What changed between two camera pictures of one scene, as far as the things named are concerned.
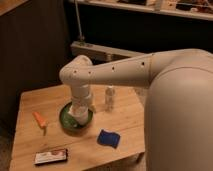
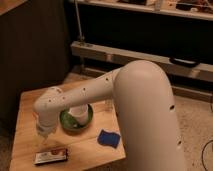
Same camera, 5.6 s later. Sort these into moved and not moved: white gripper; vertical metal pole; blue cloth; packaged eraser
Moved: white gripper
Not moved: vertical metal pole; packaged eraser; blue cloth
